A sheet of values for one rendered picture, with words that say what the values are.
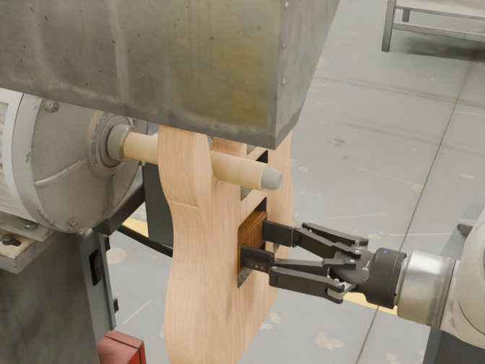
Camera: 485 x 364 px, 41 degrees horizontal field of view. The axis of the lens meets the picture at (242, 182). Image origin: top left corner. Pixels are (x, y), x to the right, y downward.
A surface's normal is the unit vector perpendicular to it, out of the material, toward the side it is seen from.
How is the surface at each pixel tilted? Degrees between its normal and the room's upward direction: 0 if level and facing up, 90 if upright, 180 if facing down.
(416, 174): 0
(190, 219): 99
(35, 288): 90
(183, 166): 84
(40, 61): 90
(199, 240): 82
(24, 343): 90
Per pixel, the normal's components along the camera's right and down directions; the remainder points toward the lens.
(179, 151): -0.40, 0.29
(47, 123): 0.65, 0.15
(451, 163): 0.00, -0.83
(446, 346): -0.53, 0.47
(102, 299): 0.91, 0.23
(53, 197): 0.62, 0.53
